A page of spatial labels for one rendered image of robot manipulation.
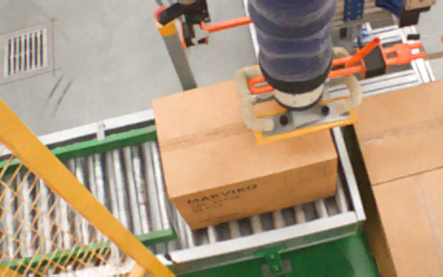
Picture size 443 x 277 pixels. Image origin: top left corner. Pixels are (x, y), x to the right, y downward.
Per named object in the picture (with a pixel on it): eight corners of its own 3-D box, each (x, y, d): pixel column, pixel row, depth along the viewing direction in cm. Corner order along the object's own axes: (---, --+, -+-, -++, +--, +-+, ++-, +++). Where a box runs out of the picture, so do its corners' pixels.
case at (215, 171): (190, 230, 246) (168, 198, 210) (174, 142, 263) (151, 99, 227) (334, 195, 248) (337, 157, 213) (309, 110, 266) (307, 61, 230)
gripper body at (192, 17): (211, 23, 200) (206, 1, 189) (185, 29, 199) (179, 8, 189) (208, 6, 203) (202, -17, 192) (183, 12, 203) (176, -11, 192)
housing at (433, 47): (425, 62, 201) (427, 55, 197) (418, 45, 204) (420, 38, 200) (444, 58, 201) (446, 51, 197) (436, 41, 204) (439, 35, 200)
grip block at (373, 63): (362, 80, 199) (364, 70, 194) (355, 55, 204) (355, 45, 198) (387, 74, 200) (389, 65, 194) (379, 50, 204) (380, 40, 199)
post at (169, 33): (200, 135, 325) (157, 27, 235) (198, 124, 328) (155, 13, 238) (212, 132, 326) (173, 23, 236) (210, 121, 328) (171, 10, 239)
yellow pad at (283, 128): (258, 145, 202) (256, 138, 198) (251, 118, 207) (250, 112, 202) (358, 122, 204) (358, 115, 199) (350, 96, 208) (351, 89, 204)
